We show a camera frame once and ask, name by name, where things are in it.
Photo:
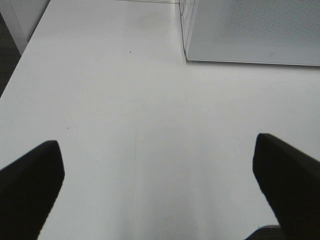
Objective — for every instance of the white microwave oven body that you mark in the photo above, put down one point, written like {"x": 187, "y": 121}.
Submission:
{"x": 252, "y": 32}

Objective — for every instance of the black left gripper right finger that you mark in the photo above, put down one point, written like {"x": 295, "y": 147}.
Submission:
{"x": 290, "y": 182}

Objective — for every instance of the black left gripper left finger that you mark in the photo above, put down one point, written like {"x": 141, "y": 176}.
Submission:
{"x": 29, "y": 187}

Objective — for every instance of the white microwave door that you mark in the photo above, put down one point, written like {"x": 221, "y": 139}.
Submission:
{"x": 255, "y": 35}

